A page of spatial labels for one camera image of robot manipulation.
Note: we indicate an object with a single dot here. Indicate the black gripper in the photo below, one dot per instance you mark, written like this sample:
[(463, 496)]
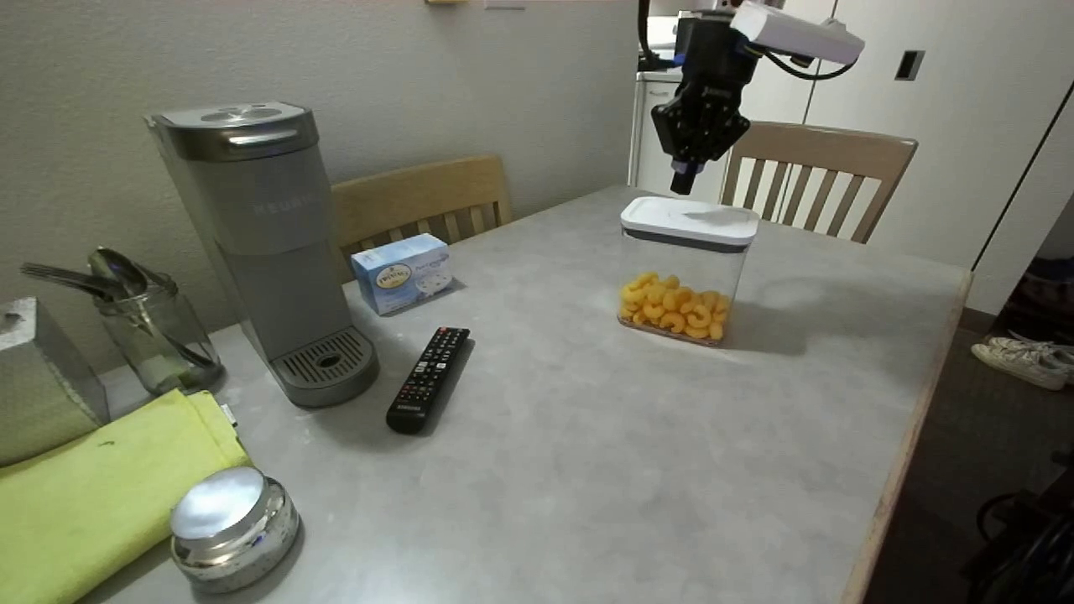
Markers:
[(703, 118)]

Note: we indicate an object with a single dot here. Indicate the white container lid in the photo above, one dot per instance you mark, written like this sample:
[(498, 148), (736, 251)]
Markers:
[(689, 218)]

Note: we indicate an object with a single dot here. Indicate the clear plastic food container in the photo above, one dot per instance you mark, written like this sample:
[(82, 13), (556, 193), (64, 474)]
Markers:
[(699, 267)]

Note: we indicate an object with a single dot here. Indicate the wooden chair at table end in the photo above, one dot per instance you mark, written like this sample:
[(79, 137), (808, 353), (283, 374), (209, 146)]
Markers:
[(817, 179)]

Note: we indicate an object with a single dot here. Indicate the blue tissue box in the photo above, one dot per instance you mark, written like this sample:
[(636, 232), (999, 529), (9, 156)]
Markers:
[(402, 274)]

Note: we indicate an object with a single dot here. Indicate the black remote control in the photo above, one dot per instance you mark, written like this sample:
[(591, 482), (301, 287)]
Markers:
[(420, 395)]

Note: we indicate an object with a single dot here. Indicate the white sneaker on floor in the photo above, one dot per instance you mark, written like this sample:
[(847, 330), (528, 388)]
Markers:
[(1040, 364)]

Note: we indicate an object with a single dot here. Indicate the grey coffee maker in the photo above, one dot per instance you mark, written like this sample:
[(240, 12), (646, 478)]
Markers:
[(254, 181)]

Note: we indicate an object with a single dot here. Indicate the silver round tin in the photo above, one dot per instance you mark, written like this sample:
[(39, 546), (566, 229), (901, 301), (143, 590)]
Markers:
[(234, 529)]

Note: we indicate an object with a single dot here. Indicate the grey box at left edge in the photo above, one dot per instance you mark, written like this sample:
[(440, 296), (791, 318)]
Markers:
[(47, 395)]

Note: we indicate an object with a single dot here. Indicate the lime green cloth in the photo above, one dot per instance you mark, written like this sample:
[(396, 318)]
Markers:
[(88, 509)]

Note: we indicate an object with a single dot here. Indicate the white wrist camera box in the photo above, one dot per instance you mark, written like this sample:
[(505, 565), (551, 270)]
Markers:
[(795, 34)]

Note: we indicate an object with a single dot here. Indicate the wooden chair near wall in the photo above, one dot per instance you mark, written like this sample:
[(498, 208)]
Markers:
[(447, 199)]

